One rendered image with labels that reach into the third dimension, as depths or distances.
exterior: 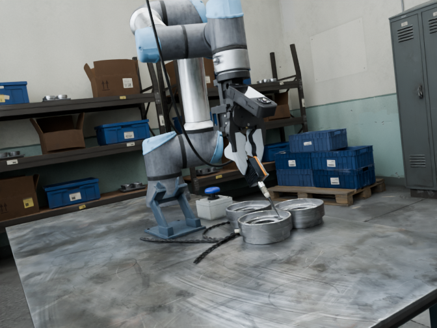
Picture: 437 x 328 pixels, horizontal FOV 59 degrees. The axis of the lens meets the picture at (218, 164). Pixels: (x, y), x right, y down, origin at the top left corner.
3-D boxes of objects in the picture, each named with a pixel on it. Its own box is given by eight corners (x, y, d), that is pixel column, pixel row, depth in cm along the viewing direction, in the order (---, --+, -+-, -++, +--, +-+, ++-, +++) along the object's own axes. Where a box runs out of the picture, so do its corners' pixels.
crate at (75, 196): (95, 196, 442) (92, 176, 440) (102, 199, 409) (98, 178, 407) (45, 205, 418) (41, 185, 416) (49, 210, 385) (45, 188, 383)
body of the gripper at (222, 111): (240, 130, 90) (233, 77, 89) (264, 127, 83) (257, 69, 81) (212, 134, 86) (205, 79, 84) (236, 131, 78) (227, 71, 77)
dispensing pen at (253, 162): (279, 213, 76) (239, 144, 82) (268, 222, 79) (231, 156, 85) (287, 210, 77) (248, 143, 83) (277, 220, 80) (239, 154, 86)
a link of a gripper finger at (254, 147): (252, 168, 89) (243, 129, 88) (269, 168, 85) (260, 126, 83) (242, 172, 88) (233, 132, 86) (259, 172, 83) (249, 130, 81)
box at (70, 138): (92, 147, 401) (86, 110, 397) (38, 155, 375) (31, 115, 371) (84, 148, 438) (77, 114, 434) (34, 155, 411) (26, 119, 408)
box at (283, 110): (293, 117, 540) (290, 90, 536) (266, 121, 520) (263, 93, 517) (277, 120, 576) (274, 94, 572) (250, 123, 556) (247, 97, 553)
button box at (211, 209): (234, 213, 100) (231, 195, 100) (211, 220, 97) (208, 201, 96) (218, 210, 107) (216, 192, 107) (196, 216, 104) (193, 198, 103)
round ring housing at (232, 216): (227, 220, 95) (225, 204, 94) (270, 214, 94) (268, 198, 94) (227, 232, 84) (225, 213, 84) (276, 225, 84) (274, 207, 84)
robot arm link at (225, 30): (234, 5, 86) (246, -9, 78) (241, 55, 87) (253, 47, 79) (199, 8, 84) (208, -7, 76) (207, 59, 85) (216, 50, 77)
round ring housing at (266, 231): (289, 226, 82) (287, 207, 81) (297, 241, 71) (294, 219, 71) (239, 233, 82) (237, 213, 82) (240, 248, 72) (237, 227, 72)
